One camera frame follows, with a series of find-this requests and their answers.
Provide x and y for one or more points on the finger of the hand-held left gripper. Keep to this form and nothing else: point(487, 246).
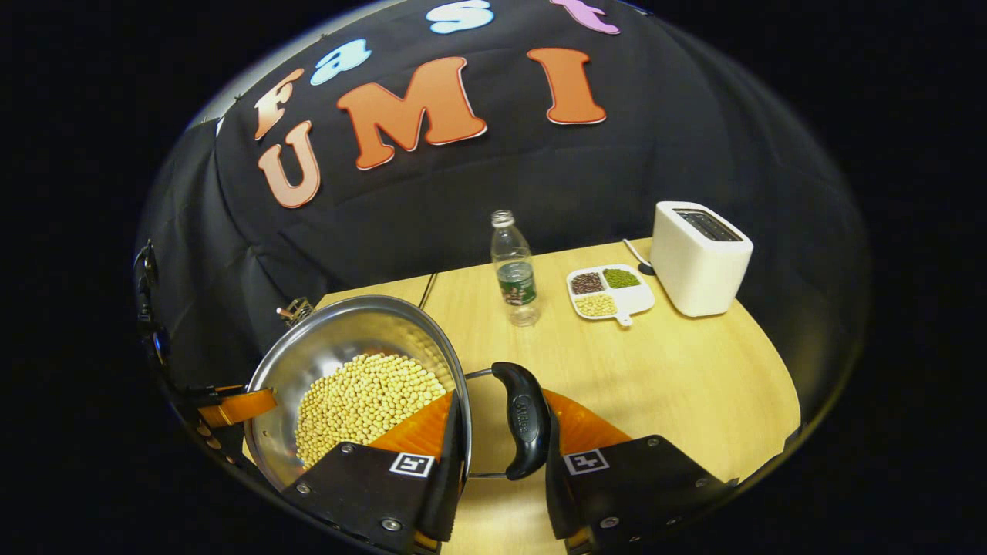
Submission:
point(239, 407)

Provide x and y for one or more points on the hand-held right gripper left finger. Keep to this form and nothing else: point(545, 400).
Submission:
point(451, 493)

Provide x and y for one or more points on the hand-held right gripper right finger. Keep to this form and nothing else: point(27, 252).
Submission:
point(557, 501)

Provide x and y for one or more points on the pile of soybeans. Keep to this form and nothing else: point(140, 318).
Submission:
point(362, 401)

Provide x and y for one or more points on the white divided bean dish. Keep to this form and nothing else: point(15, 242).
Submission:
point(628, 297)

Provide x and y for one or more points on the clear plastic water bottle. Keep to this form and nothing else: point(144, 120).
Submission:
point(515, 270)

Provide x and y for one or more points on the white toaster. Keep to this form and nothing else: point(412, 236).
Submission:
point(698, 270)

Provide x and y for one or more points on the black backdrop cloth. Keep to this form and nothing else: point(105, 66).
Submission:
point(617, 177)

